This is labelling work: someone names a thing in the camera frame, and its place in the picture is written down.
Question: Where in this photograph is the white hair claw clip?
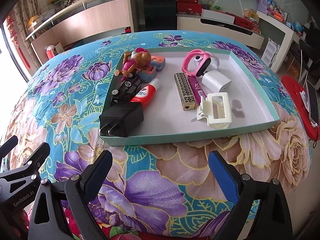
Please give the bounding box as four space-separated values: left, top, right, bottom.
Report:
196 92 232 129

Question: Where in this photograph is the black power adapter plug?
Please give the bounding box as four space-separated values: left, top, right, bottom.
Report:
99 102 144 138

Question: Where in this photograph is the pink smart watch band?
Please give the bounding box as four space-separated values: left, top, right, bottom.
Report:
182 49 212 77

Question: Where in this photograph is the pink brown toy puppy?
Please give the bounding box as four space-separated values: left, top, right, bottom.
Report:
114 47 151 82

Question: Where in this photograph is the floral blue table cloth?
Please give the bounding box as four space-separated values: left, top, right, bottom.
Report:
1 31 311 239

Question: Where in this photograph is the purple lighter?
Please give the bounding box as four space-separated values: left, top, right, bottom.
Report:
187 75 207 105

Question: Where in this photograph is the teal cardboard box tray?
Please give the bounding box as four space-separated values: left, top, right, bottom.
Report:
99 47 279 146

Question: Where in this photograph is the gold patterned lighter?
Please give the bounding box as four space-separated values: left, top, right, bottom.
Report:
174 72 196 111

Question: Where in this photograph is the white charger cube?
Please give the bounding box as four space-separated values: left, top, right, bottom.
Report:
202 70 232 93

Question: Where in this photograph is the red white paper bag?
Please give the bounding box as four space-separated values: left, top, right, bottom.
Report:
45 42 65 59

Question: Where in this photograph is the red round stool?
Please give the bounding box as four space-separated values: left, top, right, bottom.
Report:
281 75 319 141

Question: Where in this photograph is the black toy car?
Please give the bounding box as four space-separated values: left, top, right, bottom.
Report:
111 74 142 106

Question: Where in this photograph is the smartphone on stool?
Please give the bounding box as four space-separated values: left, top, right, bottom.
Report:
305 80 319 127

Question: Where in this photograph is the red white glue tube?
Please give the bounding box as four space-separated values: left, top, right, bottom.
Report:
131 78 161 108

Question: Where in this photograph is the red hanging chinese ornament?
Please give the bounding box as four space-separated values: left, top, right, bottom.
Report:
6 12 31 69

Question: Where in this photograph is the cream TV console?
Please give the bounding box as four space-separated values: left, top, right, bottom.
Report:
177 15 265 49

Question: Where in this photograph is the white flat box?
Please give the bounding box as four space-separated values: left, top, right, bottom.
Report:
201 9 235 24

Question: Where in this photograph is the curved wooden shelf desk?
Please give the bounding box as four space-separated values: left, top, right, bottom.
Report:
25 0 139 64

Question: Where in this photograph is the red gift box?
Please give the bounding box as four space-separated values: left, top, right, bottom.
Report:
177 2 202 16

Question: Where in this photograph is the black water dispenser cabinet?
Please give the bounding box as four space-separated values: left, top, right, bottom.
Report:
143 0 177 31

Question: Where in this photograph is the white small camera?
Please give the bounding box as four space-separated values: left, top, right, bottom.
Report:
207 55 220 72

